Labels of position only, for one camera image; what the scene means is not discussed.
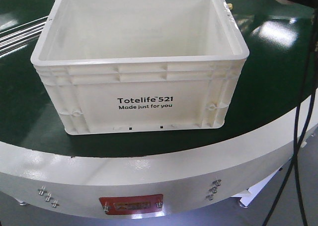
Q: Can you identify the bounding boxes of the white Totelife plastic crate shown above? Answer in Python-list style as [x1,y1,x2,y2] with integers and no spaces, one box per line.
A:
[31,0,249,135]

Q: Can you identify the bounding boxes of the white outer table rim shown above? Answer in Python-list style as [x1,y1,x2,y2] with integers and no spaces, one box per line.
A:
[0,88,318,221]

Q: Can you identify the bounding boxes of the red warning label plate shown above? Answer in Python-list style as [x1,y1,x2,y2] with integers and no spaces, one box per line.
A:
[99,194,163,216]

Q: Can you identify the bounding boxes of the small yellow toy piece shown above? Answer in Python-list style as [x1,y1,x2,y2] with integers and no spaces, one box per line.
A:
[227,3,233,10]

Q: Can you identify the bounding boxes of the metal roller rails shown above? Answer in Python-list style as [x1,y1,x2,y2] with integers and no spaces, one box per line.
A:
[0,16,48,56]

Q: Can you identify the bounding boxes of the black cable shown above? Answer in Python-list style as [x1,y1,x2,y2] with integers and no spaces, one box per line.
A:
[292,86,318,226]
[262,7,318,226]

